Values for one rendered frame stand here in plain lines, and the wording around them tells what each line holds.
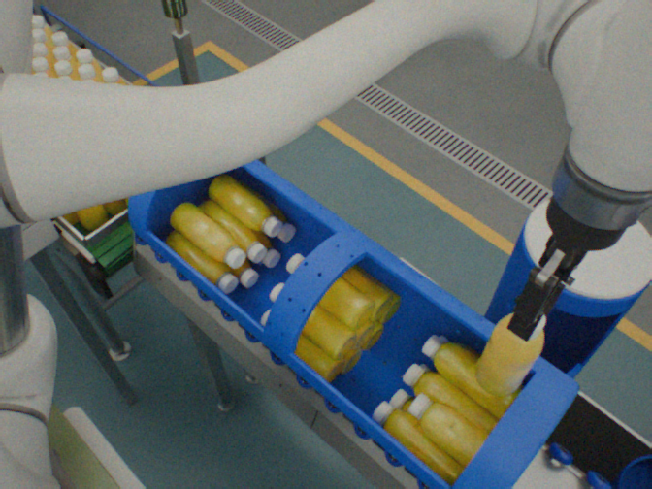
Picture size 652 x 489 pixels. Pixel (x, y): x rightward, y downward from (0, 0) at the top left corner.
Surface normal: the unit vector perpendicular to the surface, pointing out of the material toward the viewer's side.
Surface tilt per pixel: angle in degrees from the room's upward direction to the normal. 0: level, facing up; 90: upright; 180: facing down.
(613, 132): 91
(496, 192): 0
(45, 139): 41
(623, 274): 0
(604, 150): 95
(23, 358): 63
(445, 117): 0
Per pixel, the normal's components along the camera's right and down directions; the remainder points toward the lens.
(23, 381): 0.74, 0.44
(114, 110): 0.26, -0.34
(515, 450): -0.29, -0.27
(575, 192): -0.84, 0.43
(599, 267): 0.00, -0.60
